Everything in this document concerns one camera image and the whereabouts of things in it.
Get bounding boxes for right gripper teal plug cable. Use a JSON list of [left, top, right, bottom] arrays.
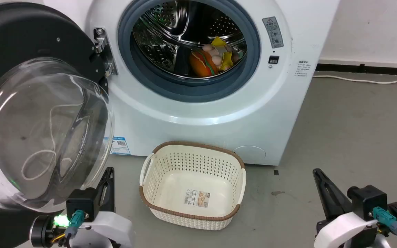
[[372, 206, 397, 248]]

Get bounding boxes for stainless steel drum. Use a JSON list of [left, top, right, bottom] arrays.
[[132, 0, 248, 80]]

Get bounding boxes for orange hamburger toy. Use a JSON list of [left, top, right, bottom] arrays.
[[189, 50, 219, 78]]

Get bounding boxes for basket product label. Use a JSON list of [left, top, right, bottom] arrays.
[[184, 189, 210, 208]]

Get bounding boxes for left gripper teal plug cable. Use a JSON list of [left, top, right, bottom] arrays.
[[51, 209, 86, 243]]

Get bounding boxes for blue white energy label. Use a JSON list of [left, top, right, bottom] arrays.
[[110, 137, 131, 155]]

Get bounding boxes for cream laundry basket brown rim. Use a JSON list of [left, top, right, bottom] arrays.
[[139, 141, 247, 230]]

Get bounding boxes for grey warning sticker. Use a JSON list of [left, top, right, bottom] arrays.
[[262, 17, 284, 49]]

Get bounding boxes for round filter cover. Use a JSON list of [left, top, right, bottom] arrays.
[[233, 145, 266, 165]]

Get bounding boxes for beige doll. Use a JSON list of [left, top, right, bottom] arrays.
[[203, 44, 234, 66]]

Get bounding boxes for yellow cloth toy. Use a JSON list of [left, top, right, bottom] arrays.
[[211, 36, 241, 72]]

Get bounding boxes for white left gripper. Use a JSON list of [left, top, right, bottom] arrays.
[[68, 167, 136, 248]]

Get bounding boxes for gripper teal plug cable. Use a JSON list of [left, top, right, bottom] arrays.
[[372, 206, 397, 248], [51, 209, 86, 243]]

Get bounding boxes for white floor cable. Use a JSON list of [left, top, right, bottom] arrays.
[[312, 74, 397, 84]]

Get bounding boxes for small text sticker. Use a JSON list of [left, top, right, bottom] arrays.
[[295, 60, 312, 77]]

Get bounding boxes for black round washer door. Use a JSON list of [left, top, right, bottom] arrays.
[[0, 2, 115, 248]]

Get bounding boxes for metal door hinge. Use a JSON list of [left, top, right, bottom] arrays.
[[93, 28, 118, 77]]

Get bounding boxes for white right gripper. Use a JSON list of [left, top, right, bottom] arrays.
[[313, 168, 380, 248]]

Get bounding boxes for white front-load washing machine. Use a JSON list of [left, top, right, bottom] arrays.
[[43, 0, 341, 166]]

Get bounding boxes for black baseboard strip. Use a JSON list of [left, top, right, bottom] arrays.
[[315, 63, 397, 76]]

